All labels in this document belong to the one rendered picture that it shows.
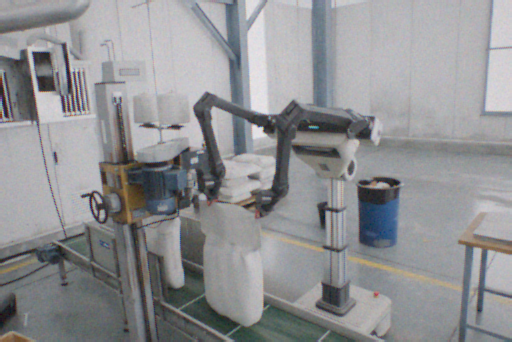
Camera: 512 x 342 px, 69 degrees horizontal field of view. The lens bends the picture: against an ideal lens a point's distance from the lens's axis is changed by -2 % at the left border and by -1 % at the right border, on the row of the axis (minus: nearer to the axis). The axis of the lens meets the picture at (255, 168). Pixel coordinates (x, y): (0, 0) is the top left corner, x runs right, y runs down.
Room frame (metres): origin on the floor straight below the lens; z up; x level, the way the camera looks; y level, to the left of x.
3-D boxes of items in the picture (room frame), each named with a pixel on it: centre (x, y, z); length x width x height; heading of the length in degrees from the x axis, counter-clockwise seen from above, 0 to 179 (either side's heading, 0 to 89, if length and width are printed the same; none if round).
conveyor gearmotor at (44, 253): (3.10, 1.85, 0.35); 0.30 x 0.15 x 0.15; 48
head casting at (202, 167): (2.35, 0.46, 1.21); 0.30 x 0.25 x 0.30; 48
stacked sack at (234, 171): (5.13, 0.26, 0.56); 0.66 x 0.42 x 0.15; 138
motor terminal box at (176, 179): (1.86, 0.40, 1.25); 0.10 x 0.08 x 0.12; 163
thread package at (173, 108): (2.00, 0.41, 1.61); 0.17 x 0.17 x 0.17
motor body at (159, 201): (1.89, 0.50, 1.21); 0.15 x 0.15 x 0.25
